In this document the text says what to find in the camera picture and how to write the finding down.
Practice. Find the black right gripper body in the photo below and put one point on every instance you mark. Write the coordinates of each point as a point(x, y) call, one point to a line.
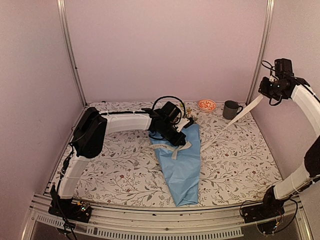
point(271, 90)

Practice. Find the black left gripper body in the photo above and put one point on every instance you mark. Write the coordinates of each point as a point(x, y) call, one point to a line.
point(166, 134)

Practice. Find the white fake flower stems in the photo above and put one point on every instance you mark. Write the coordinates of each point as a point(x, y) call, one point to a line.
point(186, 112)

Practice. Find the white ribbon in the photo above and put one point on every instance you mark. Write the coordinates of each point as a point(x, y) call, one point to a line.
point(237, 116)

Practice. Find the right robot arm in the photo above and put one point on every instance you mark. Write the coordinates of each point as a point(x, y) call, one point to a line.
point(308, 172)

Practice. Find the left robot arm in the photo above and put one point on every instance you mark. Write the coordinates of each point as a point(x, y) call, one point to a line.
point(88, 138)

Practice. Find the orange patterned bowl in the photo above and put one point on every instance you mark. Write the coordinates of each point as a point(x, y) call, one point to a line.
point(207, 105)

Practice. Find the dark grey mug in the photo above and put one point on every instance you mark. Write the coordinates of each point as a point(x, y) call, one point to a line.
point(231, 109)

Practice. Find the floral patterned table mat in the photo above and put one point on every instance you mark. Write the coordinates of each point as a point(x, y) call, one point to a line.
point(236, 167)

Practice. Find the right aluminium frame post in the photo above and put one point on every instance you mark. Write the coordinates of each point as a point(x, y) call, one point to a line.
point(267, 25)

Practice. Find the aluminium frame post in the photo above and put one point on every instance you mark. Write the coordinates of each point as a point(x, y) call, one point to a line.
point(61, 7)
point(267, 25)

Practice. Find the front aluminium rail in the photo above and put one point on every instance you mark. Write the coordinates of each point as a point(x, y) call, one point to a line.
point(120, 222)

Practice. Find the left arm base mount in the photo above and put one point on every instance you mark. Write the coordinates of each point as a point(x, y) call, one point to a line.
point(80, 211)

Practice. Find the left aluminium frame post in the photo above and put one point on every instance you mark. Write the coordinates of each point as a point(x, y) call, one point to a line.
point(61, 7)

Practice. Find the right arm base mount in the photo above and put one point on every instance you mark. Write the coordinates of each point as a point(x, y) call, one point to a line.
point(264, 212)

